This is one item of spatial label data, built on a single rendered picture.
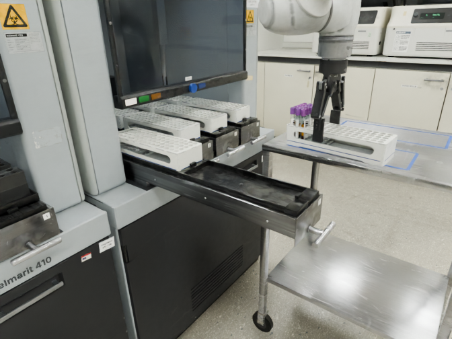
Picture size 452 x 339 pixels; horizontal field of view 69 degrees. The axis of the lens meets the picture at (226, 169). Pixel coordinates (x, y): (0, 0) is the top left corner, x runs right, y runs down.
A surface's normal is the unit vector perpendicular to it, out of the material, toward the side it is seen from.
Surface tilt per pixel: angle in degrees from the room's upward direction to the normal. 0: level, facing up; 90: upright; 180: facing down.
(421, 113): 90
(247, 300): 0
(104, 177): 90
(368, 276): 0
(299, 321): 0
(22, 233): 90
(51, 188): 90
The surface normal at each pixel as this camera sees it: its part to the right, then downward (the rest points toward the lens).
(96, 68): 0.80, 0.23
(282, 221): -0.61, 0.33
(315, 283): -0.02, -0.91
